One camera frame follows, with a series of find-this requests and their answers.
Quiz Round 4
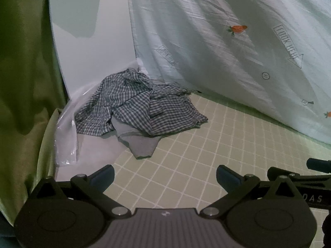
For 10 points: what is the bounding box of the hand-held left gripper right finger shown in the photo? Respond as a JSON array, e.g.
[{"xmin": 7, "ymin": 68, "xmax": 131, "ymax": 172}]
[{"xmin": 203, "ymin": 165, "xmax": 309, "ymax": 219}]

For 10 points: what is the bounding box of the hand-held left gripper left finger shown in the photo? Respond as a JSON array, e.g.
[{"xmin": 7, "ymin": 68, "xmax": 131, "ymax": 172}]
[{"xmin": 30, "ymin": 164, "xmax": 131, "ymax": 217}]

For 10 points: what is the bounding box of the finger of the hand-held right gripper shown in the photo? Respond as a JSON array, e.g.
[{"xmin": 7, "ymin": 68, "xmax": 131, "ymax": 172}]
[
  {"xmin": 306, "ymin": 157, "xmax": 331, "ymax": 172},
  {"xmin": 267, "ymin": 167, "xmax": 331, "ymax": 185}
]

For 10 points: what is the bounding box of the blue plaid shirt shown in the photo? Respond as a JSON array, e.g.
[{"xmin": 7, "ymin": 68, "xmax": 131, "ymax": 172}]
[{"xmin": 74, "ymin": 68, "xmax": 209, "ymax": 137}]

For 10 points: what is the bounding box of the green grid bed sheet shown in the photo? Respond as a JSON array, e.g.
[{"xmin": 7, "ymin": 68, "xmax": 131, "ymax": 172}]
[{"xmin": 102, "ymin": 92, "xmax": 331, "ymax": 238}]

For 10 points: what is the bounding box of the grey garment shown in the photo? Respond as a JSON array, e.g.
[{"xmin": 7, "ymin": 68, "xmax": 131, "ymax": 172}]
[{"xmin": 102, "ymin": 116, "xmax": 161, "ymax": 160}]

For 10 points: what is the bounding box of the clear plastic bag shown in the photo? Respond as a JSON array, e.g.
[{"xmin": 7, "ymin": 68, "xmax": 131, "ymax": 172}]
[{"xmin": 54, "ymin": 88, "xmax": 87, "ymax": 166}]

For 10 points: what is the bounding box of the green curtain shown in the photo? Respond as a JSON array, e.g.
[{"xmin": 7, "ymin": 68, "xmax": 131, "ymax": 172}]
[{"xmin": 0, "ymin": 0, "xmax": 68, "ymax": 235}]

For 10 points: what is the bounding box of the pale green printed quilt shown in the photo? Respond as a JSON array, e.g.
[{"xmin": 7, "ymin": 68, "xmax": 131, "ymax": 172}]
[{"xmin": 125, "ymin": 0, "xmax": 331, "ymax": 145}]

